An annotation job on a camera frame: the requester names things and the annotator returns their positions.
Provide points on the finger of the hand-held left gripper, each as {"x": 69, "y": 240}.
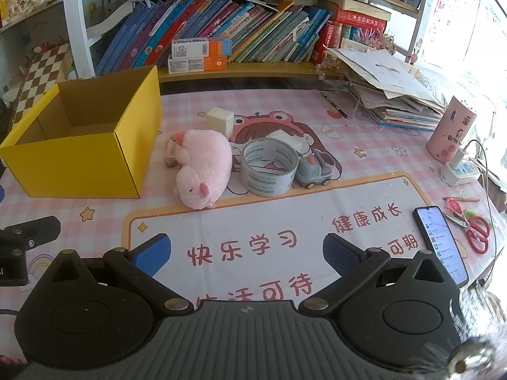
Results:
{"x": 37, "y": 229}

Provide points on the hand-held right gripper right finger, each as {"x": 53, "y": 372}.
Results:
{"x": 338, "y": 253}

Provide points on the white desk bookshelf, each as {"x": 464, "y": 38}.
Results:
{"x": 75, "y": 27}

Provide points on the grey tape roll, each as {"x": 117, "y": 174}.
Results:
{"x": 253, "y": 185}

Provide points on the pink plush pig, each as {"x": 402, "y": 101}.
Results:
{"x": 206, "y": 162}

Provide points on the red thick book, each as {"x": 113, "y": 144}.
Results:
{"x": 360, "y": 21}

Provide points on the pink utility knife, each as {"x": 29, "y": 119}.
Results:
{"x": 171, "y": 154}

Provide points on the grey toy car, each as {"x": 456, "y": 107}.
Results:
{"x": 313, "y": 171}

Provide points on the orange white toothpaste box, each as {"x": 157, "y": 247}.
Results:
{"x": 198, "y": 47}
{"x": 194, "y": 64}

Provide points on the white wrapped eraser block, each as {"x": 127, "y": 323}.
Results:
{"x": 292, "y": 144}

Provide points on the brown checkered chess board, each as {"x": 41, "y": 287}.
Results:
{"x": 37, "y": 75}

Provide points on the black marker pen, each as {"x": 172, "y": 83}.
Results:
{"x": 334, "y": 106}

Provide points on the red scissors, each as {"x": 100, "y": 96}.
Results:
{"x": 477, "y": 233}

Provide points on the pink printed desk mat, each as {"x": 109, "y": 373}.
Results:
{"x": 277, "y": 221}

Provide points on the row of children's books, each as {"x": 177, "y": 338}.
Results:
{"x": 198, "y": 19}

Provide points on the alphabet wall poster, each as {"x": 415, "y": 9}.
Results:
{"x": 449, "y": 8}

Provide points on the white foam cube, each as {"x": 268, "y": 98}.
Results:
{"x": 220, "y": 122}

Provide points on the yellow cardboard box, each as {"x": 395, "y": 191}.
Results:
{"x": 79, "y": 166}

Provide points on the red crumpled wrapper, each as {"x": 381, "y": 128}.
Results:
{"x": 454, "y": 208}

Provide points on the black smartphone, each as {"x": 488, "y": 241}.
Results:
{"x": 441, "y": 245}

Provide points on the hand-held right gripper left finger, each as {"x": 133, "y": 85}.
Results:
{"x": 152, "y": 253}

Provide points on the pile of papers and booklets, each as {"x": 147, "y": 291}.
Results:
{"x": 388, "y": 83}

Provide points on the white charger plug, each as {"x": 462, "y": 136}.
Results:
{"x": 459, "y": 157}

